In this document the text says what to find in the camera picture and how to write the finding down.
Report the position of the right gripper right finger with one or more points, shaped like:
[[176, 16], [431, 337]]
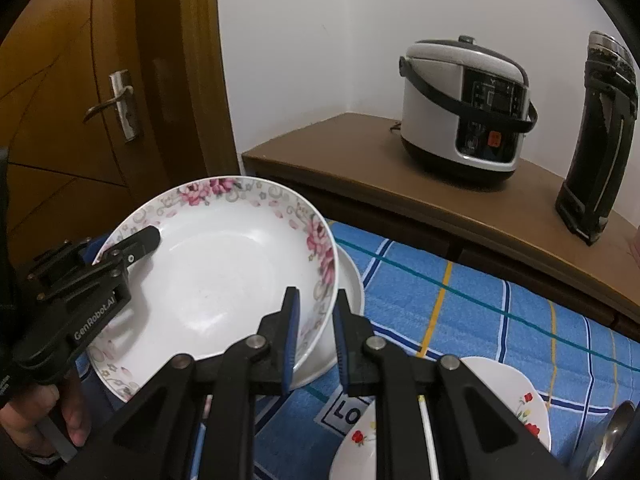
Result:
[[423, 424]]

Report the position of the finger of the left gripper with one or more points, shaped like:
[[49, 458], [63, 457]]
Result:
[[86, 250], [128, 251]]

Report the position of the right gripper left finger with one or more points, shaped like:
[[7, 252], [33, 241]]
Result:
[[197, 410]]

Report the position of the pink floral deep plate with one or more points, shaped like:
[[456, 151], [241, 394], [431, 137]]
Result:
[[229, 248]]

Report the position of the stainless steel bowl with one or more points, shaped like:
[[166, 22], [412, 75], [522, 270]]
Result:
[[607, 449]]

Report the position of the red flower white plate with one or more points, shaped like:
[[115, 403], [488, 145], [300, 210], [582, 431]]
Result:
[[509, 397]]

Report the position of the person's left hand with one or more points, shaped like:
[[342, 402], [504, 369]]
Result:
[[25, 411]]

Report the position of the blue plaid tablecloth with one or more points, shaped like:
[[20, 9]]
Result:
[[431, 307]]

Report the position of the brown wooden door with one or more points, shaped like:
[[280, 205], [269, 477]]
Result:
[[69, 180]]

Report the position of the brown wooden sideboard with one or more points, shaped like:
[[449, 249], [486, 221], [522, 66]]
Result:
[[354, 168]]

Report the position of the black tall thermos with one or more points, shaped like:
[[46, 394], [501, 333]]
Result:
[[588, 193]]

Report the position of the silver black rice cooker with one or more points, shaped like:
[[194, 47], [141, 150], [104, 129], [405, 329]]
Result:
[[466, 111]]

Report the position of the silver door handle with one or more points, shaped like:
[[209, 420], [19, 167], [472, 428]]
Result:
[[123, 102]]

